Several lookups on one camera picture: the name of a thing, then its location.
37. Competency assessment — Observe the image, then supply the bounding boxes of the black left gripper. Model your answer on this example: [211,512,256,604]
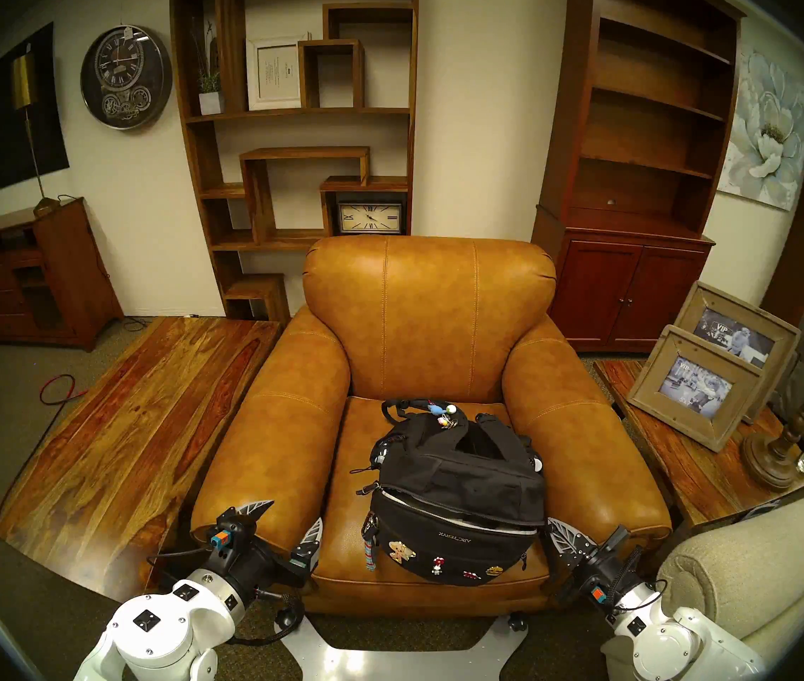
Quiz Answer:
[203,500,323,595]

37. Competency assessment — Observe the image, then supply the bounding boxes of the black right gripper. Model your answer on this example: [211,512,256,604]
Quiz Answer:
[547,518,649,609]

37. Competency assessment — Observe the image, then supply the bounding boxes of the black backpack with pins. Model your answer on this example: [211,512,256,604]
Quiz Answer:
[350,397,550,587]

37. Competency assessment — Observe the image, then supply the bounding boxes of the rustic wooden side table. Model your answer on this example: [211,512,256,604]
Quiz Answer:
[593,359,804,530]

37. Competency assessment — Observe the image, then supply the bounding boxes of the striped wooden coffee table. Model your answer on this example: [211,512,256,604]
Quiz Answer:
[0,316,282,602]

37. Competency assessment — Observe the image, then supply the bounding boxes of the beige fabric armchair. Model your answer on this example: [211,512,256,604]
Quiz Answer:
[601,474,804,681]

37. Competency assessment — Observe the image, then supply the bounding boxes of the wooden lamp base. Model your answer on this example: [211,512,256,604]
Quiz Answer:
[741,311,804,492]

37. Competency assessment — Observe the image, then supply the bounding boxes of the cherry wood bookcase hutch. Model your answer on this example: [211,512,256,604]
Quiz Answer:
[531,0,747,354]

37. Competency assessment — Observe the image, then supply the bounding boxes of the tan leather armchair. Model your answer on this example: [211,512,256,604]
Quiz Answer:
[189,234,674,619]

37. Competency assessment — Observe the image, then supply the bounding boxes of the rectangular mantel clock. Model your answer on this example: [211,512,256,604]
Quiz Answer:
[337,201,404,236]

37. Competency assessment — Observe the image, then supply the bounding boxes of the reddish wooden sideboard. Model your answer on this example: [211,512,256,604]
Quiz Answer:
[0,197,125,353]

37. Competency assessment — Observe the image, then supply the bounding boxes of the geometric open wooden shelf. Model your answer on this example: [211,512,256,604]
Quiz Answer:
[169,0,420,326]

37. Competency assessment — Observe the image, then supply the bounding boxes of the small potted plant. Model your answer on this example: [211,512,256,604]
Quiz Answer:
[189,18,225,116]

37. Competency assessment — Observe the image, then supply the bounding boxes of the white flower canvas painting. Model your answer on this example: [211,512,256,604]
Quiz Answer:
[716,45,804,212]

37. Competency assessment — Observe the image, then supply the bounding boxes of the white framed certificate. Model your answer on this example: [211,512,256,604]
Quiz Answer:
[245,33,312,112]

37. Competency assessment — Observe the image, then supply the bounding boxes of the gold shade brass lamp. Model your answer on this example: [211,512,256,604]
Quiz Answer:
[11,52,62,218]

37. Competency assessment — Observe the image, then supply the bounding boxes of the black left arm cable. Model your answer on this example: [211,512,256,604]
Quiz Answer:
[147,545,305,646]

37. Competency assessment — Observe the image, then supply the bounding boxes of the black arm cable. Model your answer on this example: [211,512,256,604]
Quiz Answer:
[615,545,669,613]
[147,545,305,646]

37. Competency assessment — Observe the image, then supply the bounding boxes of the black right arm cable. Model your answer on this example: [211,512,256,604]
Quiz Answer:
[615,545,669,613]

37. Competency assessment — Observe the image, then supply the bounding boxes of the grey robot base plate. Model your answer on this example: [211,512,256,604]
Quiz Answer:
[280,612,529,681]

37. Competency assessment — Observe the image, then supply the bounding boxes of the small weathered wood picture frame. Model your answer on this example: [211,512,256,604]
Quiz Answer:
[626,324,764,453]

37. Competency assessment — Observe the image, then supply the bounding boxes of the large weathered wood picture frame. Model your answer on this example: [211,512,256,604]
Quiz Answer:
[674,280,802,425]

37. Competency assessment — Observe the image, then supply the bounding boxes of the red floor cable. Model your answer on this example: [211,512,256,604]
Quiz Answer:
[0,373,84,602]

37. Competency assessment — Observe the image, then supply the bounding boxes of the round black wall clock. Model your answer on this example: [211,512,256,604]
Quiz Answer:
[79,24,174,131]

